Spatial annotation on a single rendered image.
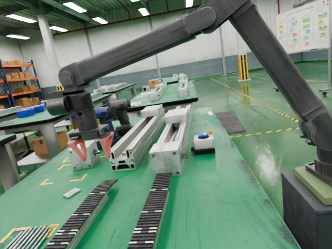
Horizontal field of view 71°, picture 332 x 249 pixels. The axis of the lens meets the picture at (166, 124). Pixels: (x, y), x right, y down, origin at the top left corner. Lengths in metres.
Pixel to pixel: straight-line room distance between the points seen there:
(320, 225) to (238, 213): 0.18
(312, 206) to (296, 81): 0.29
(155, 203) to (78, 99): 0.35
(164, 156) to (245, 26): 0.45
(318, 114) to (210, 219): 0.34
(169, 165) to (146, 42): 0.41
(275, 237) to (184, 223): 0.19
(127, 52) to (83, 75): 0.13
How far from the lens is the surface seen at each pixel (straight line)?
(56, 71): 12.13
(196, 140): 0.94
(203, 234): 0.57
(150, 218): 0.58
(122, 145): 1.02
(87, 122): 0.70
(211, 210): 0.63
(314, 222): 0.67
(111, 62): 0.63
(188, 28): 0.56
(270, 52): 0.60
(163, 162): 0.80
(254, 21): 0.59
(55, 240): 0.63
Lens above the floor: 1.14
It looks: 14 degrees down
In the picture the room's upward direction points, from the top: 10 degrees counter-clockwise
